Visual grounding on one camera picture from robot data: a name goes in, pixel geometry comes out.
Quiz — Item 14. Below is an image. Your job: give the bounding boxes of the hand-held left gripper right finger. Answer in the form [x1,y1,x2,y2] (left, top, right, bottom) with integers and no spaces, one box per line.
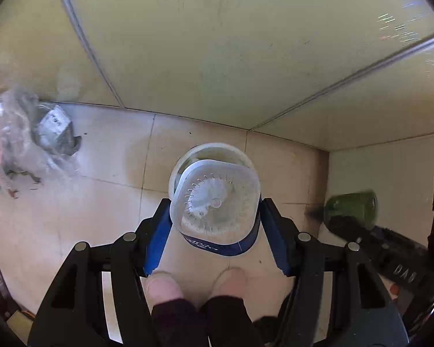
[258,197,410,347]

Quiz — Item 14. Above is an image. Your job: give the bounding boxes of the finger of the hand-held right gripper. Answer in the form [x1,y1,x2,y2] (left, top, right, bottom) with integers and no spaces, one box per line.
[308,210,376,247]

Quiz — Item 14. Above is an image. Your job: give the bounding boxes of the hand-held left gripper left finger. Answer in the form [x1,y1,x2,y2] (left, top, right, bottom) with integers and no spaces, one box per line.
[27,198,173,347]

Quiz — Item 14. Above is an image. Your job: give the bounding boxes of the green glass bottle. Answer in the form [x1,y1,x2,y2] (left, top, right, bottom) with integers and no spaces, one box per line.
[325,191,379,225]

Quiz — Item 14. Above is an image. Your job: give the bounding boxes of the clear square plastic container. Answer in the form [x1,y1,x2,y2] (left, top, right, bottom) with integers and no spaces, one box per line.
[170,159,263,259]

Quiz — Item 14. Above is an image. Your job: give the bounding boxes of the white round bowl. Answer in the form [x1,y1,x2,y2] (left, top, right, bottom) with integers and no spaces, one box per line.
[168,142,256,205]

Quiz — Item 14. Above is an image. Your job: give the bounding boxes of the person's right shoe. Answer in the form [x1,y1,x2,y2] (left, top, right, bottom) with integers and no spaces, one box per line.
[213,267,249,300]

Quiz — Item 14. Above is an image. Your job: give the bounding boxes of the person's left leg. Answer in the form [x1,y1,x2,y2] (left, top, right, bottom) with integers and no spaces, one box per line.
[151,297,208,347]

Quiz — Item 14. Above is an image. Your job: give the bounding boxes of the person's leg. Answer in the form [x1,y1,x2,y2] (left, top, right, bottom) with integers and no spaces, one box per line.
[151,297,208,347]
[201,294,265,347]

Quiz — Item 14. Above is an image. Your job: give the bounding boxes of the person's right leg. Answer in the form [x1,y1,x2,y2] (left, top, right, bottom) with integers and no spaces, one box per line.
[201,294,265,347]

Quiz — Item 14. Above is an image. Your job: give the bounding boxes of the clear plastic bag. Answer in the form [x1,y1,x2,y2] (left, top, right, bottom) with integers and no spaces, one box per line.
[0,86,82,193]

